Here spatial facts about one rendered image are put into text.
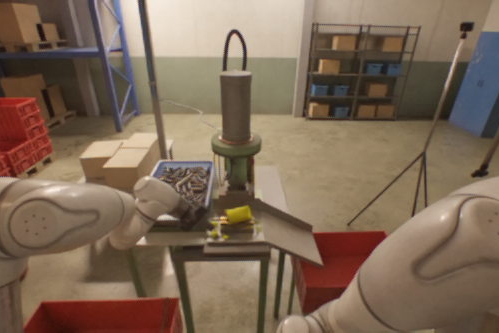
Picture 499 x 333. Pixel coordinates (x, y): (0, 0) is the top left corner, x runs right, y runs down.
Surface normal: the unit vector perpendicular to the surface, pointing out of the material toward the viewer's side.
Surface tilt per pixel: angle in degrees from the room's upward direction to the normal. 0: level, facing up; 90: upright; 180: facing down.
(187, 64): 90
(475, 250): 71
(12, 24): 90
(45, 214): 63
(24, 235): 56
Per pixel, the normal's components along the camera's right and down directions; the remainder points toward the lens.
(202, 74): 0.04, 0.47
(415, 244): -0.92, -0.26
